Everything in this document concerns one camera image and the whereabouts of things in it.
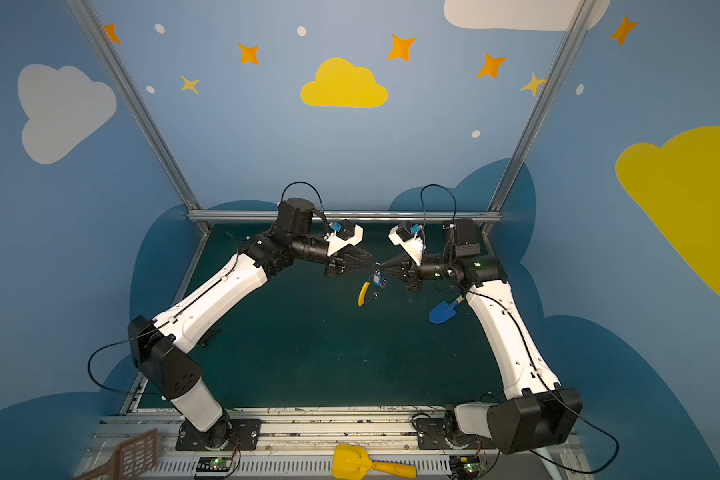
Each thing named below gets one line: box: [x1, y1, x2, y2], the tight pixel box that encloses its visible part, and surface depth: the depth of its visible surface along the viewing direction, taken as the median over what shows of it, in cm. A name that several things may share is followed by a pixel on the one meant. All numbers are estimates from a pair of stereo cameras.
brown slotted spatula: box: [74, 428, 158, 480], surface depth 72 cm
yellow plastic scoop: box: [332, 444, 417, 480], surface depth 71 cm
